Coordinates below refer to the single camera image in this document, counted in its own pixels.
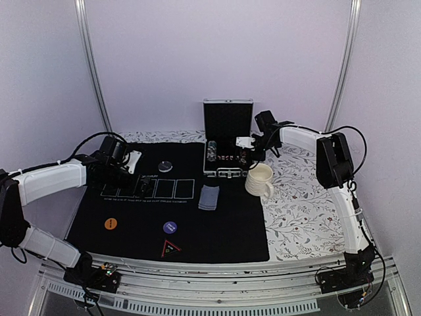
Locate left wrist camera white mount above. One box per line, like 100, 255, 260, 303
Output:
125, 150, 142, 174

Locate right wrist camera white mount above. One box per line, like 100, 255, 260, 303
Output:
235, 136, 256, 149

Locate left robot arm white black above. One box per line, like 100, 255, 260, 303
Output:
1, 132, 144, 286

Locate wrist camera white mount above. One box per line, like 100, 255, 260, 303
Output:
125, 150, 142, 174
235, 136, 256, 149

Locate aluminium front rail frame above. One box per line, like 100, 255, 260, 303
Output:
28, 255, 415, 315

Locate orange big blind button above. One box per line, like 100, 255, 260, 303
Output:
104, 217, 118, 230

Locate aluminium poker chip case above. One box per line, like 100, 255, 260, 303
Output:
203, 99, 254, 178

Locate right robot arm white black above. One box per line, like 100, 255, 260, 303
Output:
248, 111, 379, 292

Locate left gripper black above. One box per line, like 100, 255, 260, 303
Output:
105, 164, 155, 198

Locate triangular red black marker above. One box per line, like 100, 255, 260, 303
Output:
161, 239, 182, 258

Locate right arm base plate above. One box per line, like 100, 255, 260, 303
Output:
314, 264, 374, 294

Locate cream ribbed ceramic mug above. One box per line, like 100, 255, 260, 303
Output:
245, 163, 274, 199

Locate purple small blind button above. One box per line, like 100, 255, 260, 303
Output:
162, 221, 178, 234

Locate left chip stack in case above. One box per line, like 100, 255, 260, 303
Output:
207, 140, 217, 163

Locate left aluminium corner post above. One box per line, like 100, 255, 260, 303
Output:
74, 0, 112, 132

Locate red dice row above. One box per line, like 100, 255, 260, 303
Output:
217, 155, 237, 161

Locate chip stack in case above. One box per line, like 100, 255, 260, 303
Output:
237, 149, 250, 167
207, 140, 217, 163

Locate clear round dealer button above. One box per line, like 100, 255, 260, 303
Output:
158, 161, 173, 173

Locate aluminium corner post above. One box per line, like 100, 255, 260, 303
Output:
324, 0, 362, 132
74, 0, 112, 132

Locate black poker mat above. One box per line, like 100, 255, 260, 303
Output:
66, 143, 269, 263

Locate right aluminium corner post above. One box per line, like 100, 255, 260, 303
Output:
324, 0, 362, 132

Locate right chip stack in case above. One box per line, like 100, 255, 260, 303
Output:
237, 149, 250, 167

